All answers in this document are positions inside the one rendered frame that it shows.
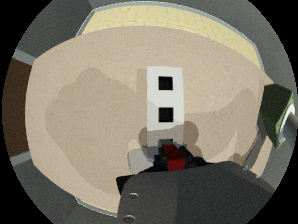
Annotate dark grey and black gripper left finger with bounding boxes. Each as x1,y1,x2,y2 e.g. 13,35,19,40
116,147,168,196

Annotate grey and red pin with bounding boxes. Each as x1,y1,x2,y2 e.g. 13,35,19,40
159,139,185,171

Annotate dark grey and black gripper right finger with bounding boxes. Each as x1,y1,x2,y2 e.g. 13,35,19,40
178,146,214,169

